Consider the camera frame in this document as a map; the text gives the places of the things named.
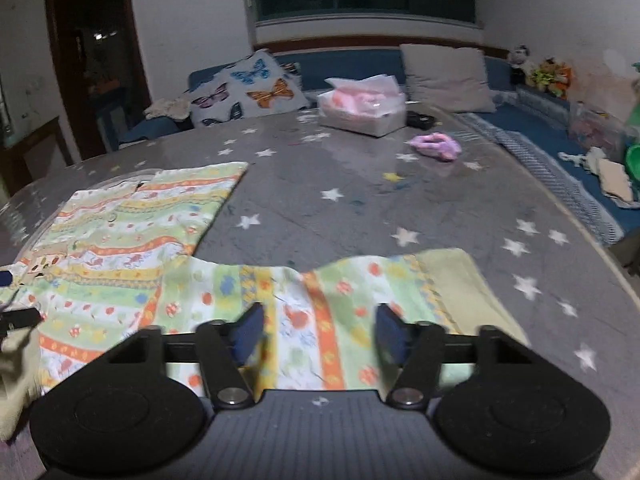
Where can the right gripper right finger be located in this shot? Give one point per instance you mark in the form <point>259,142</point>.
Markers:
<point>417,350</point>

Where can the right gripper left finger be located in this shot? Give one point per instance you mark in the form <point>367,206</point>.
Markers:
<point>222,349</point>

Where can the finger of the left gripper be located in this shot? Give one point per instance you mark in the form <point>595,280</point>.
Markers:
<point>6,278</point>

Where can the colourful patterned baby garment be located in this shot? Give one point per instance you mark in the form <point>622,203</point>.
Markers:
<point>120,258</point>

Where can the dark wooden side table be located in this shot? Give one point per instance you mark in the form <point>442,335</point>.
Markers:
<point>36,155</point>

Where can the pink purple small cloth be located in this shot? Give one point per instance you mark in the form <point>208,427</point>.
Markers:
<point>437,145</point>

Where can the small black box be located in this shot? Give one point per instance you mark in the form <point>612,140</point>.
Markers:
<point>420,121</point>

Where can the cream cloth on sofa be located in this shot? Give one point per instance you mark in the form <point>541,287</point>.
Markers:
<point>177,109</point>

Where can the pink tissue box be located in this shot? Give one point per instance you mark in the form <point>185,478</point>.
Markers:
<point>375,106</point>

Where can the beige folded cloth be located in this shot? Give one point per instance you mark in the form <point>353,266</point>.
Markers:
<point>614,181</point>

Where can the butterfly print pillow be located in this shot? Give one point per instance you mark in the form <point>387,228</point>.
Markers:
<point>255,86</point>

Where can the beige plain cushion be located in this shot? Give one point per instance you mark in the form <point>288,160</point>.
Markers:
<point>452,79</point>

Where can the blue sofa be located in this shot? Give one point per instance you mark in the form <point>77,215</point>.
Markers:
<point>563,144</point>

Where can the clear plastic toy container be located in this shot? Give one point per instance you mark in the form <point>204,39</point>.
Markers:
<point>592,128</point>

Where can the green plastic bowl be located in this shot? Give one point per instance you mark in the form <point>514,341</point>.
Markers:
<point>632,161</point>

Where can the yellow bear plush toy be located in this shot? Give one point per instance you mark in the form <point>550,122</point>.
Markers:
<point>544,74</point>

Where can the panda plush toy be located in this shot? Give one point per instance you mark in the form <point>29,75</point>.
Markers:
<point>520,65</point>

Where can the orange fox plush toy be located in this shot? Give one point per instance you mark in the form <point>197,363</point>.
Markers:
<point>563,76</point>

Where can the dark wooden door frame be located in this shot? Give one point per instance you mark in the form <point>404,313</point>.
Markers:
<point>99,69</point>

